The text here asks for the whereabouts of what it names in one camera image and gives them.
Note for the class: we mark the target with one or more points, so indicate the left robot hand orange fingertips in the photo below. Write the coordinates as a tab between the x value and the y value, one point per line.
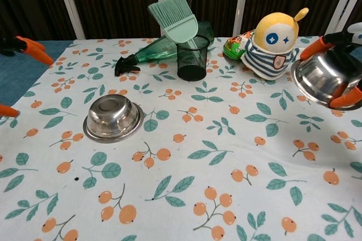
34	50

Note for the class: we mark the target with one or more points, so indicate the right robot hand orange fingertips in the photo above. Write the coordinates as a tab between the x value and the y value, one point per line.
339	40

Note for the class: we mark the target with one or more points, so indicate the stainless steel bowl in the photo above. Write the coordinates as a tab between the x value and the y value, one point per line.
113	119
319	77

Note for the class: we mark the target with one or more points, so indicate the yellow plush doll striped shirt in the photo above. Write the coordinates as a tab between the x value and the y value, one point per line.
268	60

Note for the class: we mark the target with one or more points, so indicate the green snack bag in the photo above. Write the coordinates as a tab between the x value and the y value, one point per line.
234	48

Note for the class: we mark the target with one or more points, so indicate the green spray bottle black trigger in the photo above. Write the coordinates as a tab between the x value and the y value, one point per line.
158	50

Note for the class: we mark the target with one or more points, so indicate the mint green brush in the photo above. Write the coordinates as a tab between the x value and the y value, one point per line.
178	23

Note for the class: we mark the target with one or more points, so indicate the black mesh pen holder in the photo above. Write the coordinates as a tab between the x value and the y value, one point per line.
192	65

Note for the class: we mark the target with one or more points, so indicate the floral print tablecloth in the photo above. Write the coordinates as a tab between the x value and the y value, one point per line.
181	167

